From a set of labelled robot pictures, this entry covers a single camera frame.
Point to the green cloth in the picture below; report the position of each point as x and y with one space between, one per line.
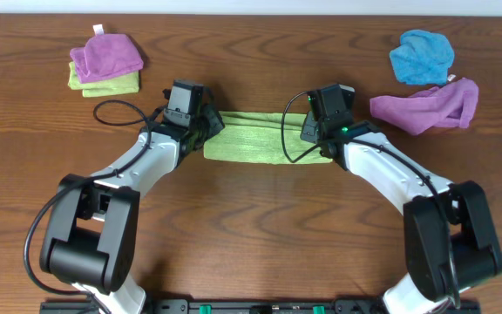
262 138
125 84

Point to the folded purple cloth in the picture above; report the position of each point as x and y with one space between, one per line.
105 56

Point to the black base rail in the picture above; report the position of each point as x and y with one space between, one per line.
181 306

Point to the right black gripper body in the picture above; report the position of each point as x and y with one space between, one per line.
312 132

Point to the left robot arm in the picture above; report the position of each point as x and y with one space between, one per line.
91 234

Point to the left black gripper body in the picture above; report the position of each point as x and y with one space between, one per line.
210 124

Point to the folded green cloth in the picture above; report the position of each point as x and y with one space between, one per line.
125 84

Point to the crumpled purple cloth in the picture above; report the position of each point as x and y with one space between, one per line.
451 106

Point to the crumpled blue cloth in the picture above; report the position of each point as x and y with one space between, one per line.
422 58

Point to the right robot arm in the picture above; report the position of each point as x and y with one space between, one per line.
450 240

